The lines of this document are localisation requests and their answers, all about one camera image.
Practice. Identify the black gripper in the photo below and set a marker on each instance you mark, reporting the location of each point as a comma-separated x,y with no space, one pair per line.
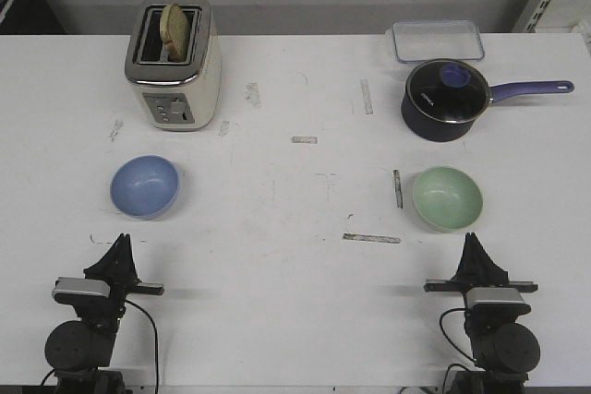
484,274
121,275

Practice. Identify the green bowl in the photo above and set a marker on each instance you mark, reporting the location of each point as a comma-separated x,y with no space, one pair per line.
447,199

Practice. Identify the blue bowl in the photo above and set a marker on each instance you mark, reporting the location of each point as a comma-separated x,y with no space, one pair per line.
145,187

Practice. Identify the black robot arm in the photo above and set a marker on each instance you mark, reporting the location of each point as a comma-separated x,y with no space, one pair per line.
503,352
80,351

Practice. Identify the dark blue saucepan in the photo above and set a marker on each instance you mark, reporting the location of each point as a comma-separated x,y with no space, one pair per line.
436,131

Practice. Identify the glass lid with blue knob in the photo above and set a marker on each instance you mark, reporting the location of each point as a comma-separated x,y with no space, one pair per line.
448,90

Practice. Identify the cream and chrome toaster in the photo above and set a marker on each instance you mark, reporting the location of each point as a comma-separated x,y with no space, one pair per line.
175,96

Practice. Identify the clear plastic food container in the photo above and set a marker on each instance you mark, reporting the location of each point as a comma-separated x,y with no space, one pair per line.
415,41

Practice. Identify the slice of toasted bread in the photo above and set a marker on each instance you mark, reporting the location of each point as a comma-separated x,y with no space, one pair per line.
174,28

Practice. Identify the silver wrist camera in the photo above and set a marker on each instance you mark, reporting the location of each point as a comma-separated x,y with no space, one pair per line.
496,299
66,286

